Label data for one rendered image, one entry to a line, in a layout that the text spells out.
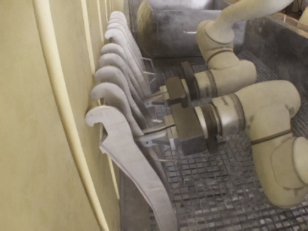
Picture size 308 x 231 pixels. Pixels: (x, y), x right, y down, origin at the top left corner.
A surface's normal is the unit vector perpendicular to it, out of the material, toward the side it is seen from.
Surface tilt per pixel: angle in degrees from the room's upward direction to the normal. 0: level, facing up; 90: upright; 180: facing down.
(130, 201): 0
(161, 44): 90
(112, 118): 90
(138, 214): 0
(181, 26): 89
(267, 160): 70
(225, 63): 32
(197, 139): 90
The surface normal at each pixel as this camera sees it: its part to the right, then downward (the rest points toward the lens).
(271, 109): -0.11, -0.08
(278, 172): -0.72, 0.10
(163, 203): 0.11, 0.58
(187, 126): -0.26, -0.77
